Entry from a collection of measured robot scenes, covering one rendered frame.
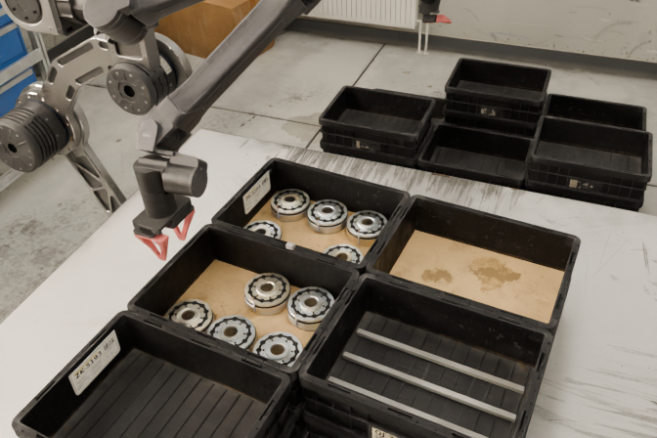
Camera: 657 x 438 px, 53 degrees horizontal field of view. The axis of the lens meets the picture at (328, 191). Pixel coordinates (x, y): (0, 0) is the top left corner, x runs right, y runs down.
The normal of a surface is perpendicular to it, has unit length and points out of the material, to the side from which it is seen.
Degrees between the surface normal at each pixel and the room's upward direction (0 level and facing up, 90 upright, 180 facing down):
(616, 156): 0
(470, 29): 90
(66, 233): 0
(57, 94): 90
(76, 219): 0
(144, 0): 44
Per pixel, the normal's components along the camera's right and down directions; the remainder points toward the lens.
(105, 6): -0.29, -0.15
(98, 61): -0.37, 0.57
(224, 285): -0.04, -0.80
